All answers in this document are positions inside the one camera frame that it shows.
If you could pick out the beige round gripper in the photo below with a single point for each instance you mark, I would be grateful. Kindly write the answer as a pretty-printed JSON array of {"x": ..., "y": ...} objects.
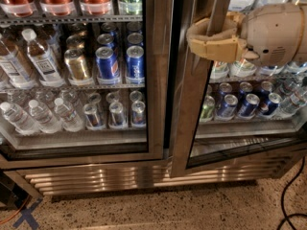
[{"x": 271, "y": 33}]

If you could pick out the fridge glass door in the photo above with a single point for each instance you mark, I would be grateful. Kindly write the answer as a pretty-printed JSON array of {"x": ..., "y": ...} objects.
[
  {"x": 268, "y": 144},
  {"x": 123, "y": 122}
]

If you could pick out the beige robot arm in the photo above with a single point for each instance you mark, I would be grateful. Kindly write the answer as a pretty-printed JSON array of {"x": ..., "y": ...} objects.
[{"x": 270, "y": 35}]

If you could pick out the front 7up can left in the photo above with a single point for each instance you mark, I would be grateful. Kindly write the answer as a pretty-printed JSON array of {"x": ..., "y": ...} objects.
[{"x": 219, "y": 70}]

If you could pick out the green soda can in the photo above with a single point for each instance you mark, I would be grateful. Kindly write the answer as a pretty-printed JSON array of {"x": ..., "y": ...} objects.
[{"x": 208, "y": 107}]

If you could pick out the blue Pepsi can lower left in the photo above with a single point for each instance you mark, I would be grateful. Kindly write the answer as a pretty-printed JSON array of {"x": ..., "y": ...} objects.
[{"x": 227, "y": 107}]

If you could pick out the blue pepsi can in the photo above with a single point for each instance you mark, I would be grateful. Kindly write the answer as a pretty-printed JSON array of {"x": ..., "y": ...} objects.
[
  {"x": 227, "y": 107},
  {"x": 248, "y": 106},
  {"x": 107, "y": 64},
  {"x": 135, "y": 63}
]

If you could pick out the blue Pepsi can lower middle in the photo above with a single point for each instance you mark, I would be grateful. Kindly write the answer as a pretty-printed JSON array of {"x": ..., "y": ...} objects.
[{"x": 248, "y": 106}]

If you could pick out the front right blue Pepsi can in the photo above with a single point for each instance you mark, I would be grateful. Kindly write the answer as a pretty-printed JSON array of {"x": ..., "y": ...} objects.
[{"x": 135, "y": 63}]

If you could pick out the front left blue Pepsi can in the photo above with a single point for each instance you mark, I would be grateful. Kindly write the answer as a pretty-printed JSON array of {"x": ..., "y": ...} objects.
[{"x": 107, "y": 64}]

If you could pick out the gold soda can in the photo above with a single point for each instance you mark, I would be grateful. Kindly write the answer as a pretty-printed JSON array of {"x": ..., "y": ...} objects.
[{"x": 80, "y": 73}]

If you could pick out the right water bottle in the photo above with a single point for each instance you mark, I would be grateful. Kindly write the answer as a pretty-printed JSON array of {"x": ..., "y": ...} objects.
[{"x": 69, "y": 116}]

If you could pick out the water bottle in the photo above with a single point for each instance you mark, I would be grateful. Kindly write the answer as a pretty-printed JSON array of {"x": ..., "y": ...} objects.
[
  {"x": 46, "y": 119},
  {"x": 69, "y": 116},
  {"x": 19, "y": 118}
]

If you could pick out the tea bottle white cap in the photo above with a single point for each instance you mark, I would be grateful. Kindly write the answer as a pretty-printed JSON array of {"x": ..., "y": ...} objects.
[{"x": 43, "y": 59}]

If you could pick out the middle water bottle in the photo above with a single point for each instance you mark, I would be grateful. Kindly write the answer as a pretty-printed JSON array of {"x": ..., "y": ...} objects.
[{"x": 46, "y": 119}]

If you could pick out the left water bottle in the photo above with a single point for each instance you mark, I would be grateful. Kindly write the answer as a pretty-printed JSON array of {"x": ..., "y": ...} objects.
[{"x": 19, "y": 118}]

